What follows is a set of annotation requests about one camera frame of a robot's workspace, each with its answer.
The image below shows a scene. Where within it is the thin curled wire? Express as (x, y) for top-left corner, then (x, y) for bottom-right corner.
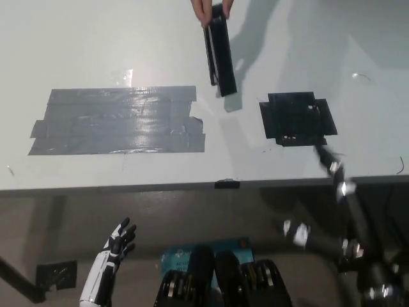
(352, 72), (372, 85)

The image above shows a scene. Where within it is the teal label box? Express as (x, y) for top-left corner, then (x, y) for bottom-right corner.
(158, 236), (256, 290)

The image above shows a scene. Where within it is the person's bare hand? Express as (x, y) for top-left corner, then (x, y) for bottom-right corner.
(190, 0), (235, 29)

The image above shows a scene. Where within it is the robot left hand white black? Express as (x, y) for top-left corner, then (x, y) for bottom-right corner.
(78, 217), (138, 304)

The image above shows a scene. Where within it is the black floor tape patch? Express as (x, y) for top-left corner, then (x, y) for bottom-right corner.
(35, 260), (79, 291)

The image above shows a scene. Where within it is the grey duct tape patch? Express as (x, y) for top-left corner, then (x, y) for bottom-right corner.
(27, 85), (206, 157)

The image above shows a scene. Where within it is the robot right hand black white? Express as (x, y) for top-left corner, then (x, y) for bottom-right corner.
(277, 144), (373, 272)

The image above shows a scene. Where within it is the clear tape piece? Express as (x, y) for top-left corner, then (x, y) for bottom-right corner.
(111, 67), (134, 88)

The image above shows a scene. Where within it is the black table leg brace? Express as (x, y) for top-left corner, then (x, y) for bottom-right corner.
(0, 248), (49, 304)

